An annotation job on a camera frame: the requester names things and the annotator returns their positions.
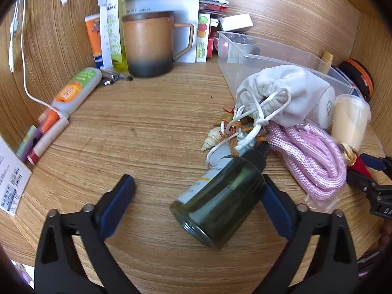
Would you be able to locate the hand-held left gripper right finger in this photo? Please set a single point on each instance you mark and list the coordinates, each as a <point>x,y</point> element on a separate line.
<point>277,208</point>

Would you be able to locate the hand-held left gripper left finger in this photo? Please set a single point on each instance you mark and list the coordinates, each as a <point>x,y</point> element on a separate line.
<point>118,202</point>

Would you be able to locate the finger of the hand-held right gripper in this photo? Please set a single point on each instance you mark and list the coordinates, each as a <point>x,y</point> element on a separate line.
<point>375,161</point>
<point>363,183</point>

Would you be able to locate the red and gold charm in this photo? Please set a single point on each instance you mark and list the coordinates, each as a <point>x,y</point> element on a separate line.
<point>356,162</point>

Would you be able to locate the cream plastic jar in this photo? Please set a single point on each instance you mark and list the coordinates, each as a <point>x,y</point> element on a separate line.
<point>349,122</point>

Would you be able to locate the dark green bottle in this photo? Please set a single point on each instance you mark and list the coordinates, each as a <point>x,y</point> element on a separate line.
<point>220,199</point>

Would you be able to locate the clear plastic bin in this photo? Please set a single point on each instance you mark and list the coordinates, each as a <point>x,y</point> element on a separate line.
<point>275,52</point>

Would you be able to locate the wooden desktop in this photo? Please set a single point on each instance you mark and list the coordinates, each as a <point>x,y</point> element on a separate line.
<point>147,128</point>

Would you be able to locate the black case with orange zipper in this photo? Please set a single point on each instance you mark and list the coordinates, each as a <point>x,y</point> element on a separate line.
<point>360,73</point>

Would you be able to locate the blue patchwork pouch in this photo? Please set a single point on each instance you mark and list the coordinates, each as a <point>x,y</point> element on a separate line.
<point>343,75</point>

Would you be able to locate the white and red stick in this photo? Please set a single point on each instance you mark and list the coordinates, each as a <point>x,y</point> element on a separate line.
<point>46,142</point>

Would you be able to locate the small seashell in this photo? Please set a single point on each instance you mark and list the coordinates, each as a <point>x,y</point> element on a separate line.
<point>211,139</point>

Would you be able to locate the white label sheet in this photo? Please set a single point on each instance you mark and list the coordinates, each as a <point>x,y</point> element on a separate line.
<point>12,183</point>

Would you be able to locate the green and purple stick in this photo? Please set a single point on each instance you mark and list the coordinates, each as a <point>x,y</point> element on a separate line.
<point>29,141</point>

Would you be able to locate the yellow tube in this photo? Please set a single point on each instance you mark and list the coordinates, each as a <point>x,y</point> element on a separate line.
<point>325,62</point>

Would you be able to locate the white tube with green-orange label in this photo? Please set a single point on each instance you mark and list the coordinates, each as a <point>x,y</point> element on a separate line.
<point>76,87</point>

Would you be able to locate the black and silver pen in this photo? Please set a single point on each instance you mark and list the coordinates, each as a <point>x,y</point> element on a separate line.
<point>118,75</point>

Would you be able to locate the brown ceramic mug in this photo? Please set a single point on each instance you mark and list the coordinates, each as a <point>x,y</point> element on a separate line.
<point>147,43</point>

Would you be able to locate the clear small bowl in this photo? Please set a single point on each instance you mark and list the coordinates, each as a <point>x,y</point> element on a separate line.
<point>245,47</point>

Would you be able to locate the yellow-green spray bottle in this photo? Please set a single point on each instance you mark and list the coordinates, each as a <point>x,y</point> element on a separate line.
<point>115,36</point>

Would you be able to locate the orange tube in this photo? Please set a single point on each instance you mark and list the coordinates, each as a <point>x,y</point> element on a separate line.
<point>93,36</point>

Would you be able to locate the fruit print candy pack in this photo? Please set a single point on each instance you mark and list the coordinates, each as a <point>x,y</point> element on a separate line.
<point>202,36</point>

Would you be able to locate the small white box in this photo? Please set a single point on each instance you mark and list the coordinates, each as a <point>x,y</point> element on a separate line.
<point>235,21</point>

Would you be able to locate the stack of books and papers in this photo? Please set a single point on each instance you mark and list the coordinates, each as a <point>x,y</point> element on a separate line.
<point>213,4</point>

